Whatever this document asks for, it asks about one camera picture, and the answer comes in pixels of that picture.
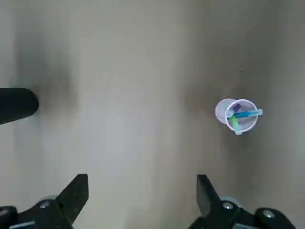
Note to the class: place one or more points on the pink plastic cup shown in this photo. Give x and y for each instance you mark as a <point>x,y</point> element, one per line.
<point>220,112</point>

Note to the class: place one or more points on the black vase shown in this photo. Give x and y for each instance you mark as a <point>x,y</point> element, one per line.
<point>16,105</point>

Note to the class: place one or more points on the green pen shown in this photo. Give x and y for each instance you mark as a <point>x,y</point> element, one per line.
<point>234,124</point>

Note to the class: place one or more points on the blue pen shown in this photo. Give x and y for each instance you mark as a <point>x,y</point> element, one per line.
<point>247,114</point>

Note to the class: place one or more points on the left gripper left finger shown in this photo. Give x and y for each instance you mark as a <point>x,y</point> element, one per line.
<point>71,198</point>

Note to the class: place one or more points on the purple pen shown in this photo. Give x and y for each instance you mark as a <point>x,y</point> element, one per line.
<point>236,107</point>

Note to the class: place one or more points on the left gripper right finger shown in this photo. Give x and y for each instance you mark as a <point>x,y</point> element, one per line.
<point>207,198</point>

